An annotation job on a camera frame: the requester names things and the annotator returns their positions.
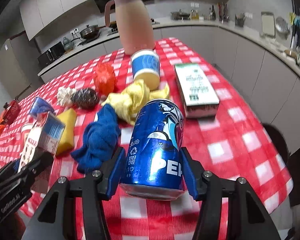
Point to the dark wine bottle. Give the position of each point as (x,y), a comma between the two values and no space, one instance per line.
(212,14)

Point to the pink thermos jug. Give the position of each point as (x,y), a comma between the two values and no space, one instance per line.
(133,24)

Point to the blue pepsi can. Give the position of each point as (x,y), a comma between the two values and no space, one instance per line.
(153,163)

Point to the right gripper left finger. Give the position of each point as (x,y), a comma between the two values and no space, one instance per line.
(55,217)

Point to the utensil holder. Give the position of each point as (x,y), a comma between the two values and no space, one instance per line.
(240,20)

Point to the yellow cloth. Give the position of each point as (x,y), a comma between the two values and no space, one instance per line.
(128,103)

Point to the blue cloth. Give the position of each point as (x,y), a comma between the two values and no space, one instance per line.
(100,138)

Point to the red box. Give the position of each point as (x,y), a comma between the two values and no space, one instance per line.
(11,112)

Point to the white tissue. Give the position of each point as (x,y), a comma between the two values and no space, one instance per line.
(64,95)

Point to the red plastic bag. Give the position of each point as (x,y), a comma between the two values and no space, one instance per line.
(104,79)

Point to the black microwave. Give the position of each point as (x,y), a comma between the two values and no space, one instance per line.
(51,55)

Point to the person left hand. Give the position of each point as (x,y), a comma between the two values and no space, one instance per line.
(12,227)

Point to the refrigerator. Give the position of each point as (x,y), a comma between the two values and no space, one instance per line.
(19,66)

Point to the green white carton box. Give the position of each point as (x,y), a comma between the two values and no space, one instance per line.
(197,94)

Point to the red paper cup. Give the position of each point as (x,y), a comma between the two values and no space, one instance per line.
(25,130)

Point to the blue paper cup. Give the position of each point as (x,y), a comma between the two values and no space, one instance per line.
(145,66)

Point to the blue paper bowl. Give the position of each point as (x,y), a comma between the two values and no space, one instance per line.
(40,106)

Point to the black trash bucket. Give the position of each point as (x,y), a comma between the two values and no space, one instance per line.
(278,141)

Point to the teal ceramic vase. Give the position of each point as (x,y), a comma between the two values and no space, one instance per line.
(68,44)

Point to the white blue small carton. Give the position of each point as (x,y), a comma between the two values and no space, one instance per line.
(45,135)

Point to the white cutting board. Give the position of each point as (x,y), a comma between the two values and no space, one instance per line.
(268,24)

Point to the steel wool scrubber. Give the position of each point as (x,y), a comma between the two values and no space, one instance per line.
(85,98)

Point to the red checkered tablecloth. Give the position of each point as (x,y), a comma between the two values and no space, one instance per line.
(234,144)

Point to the yellow sponge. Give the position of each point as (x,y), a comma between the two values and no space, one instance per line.
(68,118)

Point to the metal strainer plate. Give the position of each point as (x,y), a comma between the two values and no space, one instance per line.
(281,25)

